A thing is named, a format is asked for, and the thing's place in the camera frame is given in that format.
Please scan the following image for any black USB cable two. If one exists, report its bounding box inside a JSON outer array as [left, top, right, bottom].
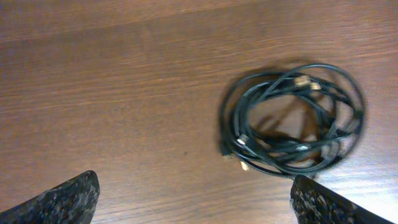
[[229, 73, 361, 172]]

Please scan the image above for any black USB cable one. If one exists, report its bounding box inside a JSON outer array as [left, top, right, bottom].
[[217, 63, 366, 179]]

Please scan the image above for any black USB cable three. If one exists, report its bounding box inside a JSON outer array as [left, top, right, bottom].
[[233, 77, 358, 169]]

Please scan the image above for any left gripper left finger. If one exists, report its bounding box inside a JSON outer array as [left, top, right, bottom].
[[1, 170, 100, 224]]

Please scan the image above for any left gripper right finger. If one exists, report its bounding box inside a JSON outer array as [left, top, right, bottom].
[[290, 175, 392, 224]]

